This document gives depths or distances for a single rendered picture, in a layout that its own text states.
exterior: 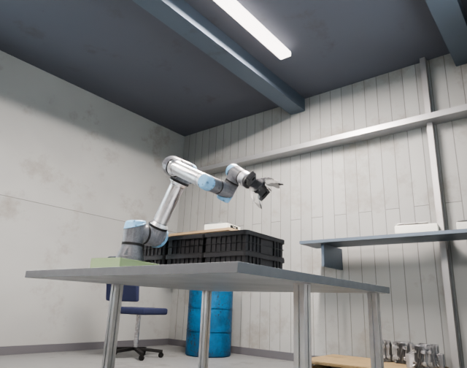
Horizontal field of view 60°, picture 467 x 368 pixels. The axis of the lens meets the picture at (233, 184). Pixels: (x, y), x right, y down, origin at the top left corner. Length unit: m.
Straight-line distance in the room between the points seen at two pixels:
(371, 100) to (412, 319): 2.34
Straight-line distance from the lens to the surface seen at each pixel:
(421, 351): 3.71
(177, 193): 2.34
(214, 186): 1.95
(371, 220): 4.47
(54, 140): 5.18
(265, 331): 4.99
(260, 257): 2.21
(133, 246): 2.28
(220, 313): 4.73
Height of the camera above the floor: 0.55
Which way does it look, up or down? 17 degrees up
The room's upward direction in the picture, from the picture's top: 2 degrees clockwise
